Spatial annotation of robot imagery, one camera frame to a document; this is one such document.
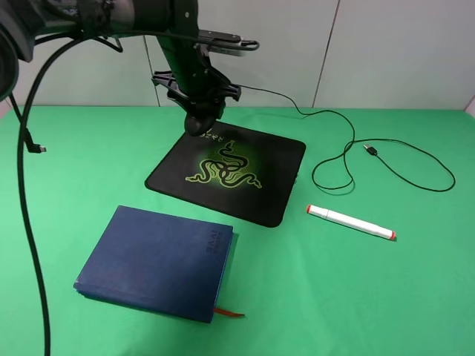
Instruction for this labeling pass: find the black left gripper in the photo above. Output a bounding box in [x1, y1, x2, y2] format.
[151, 68, 241, 119]

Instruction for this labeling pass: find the black computer mouse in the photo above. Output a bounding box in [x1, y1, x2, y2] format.
[184, 114, 216, 136]

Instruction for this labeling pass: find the white marker with orange caps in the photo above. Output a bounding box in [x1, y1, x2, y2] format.
[306, 205, 396, 241]

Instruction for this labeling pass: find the black mouse cable with USB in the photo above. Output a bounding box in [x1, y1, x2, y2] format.
[237, 84, 456, 193]

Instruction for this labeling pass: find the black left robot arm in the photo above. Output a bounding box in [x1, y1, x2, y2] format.
[1, 1, 260, 119]

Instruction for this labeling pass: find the black green logo mouse pad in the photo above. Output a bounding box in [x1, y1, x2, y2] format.
[145, 122, 307, 228]

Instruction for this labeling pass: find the blue hardcover notebook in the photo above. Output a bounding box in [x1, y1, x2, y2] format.
[73, 205, 233, 323]

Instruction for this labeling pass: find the orange ribbon bookmark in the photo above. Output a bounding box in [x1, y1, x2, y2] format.
[214, 308, 245, 318]

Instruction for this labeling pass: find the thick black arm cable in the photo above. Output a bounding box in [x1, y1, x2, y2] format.
[6, 31, 123, 356]

